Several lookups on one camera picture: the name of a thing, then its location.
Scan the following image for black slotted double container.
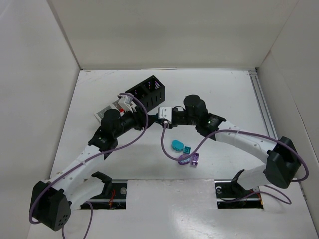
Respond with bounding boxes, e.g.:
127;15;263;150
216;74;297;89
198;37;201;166
125;75;165;112

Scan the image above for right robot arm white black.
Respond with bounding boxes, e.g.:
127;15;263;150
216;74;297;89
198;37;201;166
157;95;304;190

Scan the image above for teal rounded lego brick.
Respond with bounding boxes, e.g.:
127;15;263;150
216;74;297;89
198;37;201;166
171;140;184;152

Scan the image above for purple lego brick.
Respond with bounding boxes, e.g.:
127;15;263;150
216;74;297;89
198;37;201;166
190;153;199;167

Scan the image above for lilac oval paw lego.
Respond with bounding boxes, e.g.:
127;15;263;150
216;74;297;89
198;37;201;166
178;155;191;166

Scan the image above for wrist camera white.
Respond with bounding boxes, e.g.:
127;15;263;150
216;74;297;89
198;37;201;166
118;95;136;112
158;107;172;124

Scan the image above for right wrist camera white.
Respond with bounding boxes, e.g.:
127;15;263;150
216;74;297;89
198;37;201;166
158;107;172;124

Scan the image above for small teal square lego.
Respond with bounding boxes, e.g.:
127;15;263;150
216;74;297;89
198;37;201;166
183;146;191;155

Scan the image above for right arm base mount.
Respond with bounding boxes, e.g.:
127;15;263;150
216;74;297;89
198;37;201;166
214;170;264;209

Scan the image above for white slotted double container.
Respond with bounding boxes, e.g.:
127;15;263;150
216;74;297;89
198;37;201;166
94;98;136;123

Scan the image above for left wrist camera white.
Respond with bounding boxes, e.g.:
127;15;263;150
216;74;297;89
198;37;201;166
118;95;136;112

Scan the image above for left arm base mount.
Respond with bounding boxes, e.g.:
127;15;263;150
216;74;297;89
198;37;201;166
88;180;128;210

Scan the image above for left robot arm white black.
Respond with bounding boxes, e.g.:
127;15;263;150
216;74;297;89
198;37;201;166
29;109;154;231

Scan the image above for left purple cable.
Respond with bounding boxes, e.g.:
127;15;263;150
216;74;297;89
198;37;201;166
29;92;150;239

